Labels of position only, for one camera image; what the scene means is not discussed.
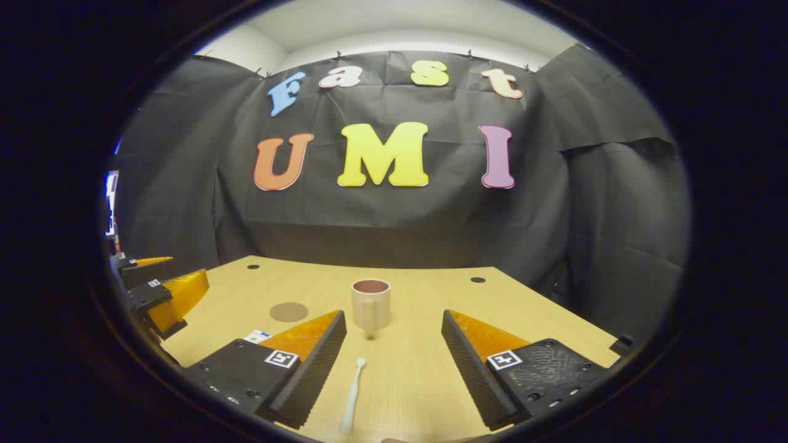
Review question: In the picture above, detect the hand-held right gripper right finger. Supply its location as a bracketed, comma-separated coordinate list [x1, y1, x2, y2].
[441, 309, 610, 431]

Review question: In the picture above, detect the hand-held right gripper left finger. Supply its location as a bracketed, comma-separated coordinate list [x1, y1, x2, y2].
[182, 309, 347, 430]

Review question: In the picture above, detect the white toothbrush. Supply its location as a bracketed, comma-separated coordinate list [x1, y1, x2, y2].
[339, 357, 367, 434]

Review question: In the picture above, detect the brown round coaster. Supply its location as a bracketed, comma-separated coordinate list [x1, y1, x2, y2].
[270, 302, 309, 322]

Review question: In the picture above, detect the beige cup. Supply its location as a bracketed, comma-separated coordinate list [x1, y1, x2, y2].
[352, 279, 392, 336]

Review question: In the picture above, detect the wooden desktop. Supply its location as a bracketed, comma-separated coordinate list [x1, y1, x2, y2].
[159, 255, 621, 443]

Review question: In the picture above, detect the lit monitor screen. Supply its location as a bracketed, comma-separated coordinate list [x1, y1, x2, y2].
[105, 171, 119, 237]

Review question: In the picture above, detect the black backdrop cloth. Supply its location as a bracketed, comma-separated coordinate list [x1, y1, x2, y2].
[111, 43, 690, 345]

